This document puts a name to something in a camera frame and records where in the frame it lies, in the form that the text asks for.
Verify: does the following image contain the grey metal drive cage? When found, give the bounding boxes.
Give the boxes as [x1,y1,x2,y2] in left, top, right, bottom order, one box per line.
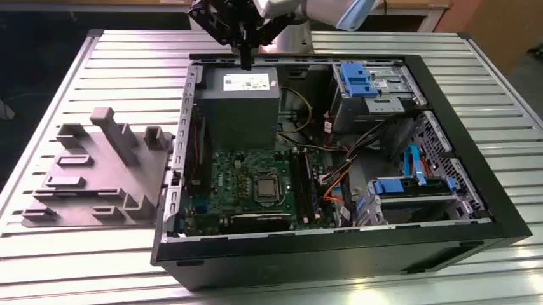
[329,62,428,134]

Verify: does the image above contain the grey parts rack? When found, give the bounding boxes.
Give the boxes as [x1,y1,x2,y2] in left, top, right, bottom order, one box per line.
[20,107,176,228]

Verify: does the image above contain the grey power supply unit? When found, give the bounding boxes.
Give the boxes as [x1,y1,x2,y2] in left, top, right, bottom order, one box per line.
[193,65,281,153]

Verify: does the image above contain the blue plastic drive bracket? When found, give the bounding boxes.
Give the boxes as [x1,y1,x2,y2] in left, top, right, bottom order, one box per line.
[339,63,381,98]

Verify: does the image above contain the metal disk bay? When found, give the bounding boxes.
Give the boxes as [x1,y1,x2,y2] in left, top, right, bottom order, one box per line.
[355,176,487,227]

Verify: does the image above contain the yellow black power wires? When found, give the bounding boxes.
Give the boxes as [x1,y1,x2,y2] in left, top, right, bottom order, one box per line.
[277,87,316,136]

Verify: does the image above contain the silver CPU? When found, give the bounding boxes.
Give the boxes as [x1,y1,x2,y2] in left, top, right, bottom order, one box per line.
[256,179,280,197]

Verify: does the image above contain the black graphics card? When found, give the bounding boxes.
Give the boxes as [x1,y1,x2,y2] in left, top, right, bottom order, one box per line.
[217,212,295,234]

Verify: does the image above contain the orange yellow wires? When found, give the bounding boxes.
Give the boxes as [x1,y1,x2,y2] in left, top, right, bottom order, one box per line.
[323,171,353,203]

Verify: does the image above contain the white framed wooden desk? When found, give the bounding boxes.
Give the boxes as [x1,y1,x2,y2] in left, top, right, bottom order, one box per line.
[0,0,451,32]

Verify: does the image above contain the red orange labelled wires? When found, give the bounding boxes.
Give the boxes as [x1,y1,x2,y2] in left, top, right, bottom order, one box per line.
[321,112,343,152]

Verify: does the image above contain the metal socket cover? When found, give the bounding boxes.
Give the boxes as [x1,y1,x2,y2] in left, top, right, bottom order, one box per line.
[253,173,284,204]

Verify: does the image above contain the blue disk data wire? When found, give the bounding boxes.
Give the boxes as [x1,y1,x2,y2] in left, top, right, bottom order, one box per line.
[401,144,428,187]

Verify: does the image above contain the black open PC case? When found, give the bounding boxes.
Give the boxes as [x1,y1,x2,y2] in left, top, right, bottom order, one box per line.
[151,53,534,292]

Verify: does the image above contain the green motherboard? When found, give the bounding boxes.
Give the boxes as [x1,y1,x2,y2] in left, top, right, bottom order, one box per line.
[181,147,340,238]

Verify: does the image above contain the black CPU socket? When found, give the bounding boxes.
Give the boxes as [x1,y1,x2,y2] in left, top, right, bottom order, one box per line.
[252,170,285,208]

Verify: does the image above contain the brown wooden cabinet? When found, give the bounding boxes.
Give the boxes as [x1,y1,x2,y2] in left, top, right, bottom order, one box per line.
[435,0,543,76]

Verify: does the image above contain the black RAM slot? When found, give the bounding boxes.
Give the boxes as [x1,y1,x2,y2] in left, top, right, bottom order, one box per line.
[301,149,317,222]
[295,149,312,223]
[289,149,307,224]

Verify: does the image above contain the hard disk in blue carrier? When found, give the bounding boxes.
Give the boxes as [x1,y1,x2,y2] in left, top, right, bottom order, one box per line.
[368,177,458,200]

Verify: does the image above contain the white green black wires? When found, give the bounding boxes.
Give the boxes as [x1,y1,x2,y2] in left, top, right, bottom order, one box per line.
[277,132,343,152]

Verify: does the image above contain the black cable bundle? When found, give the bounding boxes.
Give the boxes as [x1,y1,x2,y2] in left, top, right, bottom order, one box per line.
[320,120,389,186]

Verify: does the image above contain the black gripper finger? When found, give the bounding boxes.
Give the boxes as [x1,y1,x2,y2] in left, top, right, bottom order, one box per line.
[245,11,299,71]
[188,4,248,71]

